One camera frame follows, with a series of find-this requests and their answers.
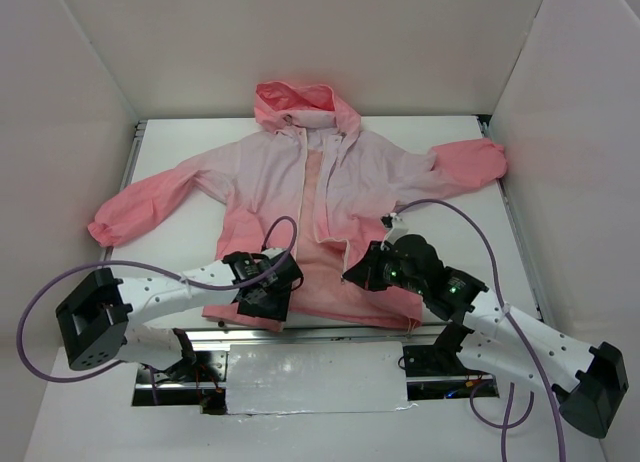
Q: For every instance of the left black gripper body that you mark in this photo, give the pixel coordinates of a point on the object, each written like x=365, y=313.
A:
x=265, y=305

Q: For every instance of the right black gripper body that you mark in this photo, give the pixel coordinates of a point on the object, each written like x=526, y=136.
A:
x=373, y=268

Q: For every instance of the pink gradient hooded jacket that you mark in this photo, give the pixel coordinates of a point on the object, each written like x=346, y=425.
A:
x=311, y=178

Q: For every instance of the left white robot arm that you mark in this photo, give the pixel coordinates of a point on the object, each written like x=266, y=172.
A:
x=106, y=318

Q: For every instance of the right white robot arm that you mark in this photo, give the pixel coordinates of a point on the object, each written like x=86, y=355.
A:
x=587, y=382

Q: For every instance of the white foil-taped panel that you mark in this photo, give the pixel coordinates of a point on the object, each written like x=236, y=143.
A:
x=288, y=379

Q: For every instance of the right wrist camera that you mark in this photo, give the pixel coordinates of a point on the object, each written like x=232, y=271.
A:
x=395, y=227

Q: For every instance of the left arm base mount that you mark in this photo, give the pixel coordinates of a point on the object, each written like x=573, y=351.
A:
x=197, y=379

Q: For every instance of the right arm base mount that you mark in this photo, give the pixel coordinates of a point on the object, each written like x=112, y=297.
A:
x=435, y=372

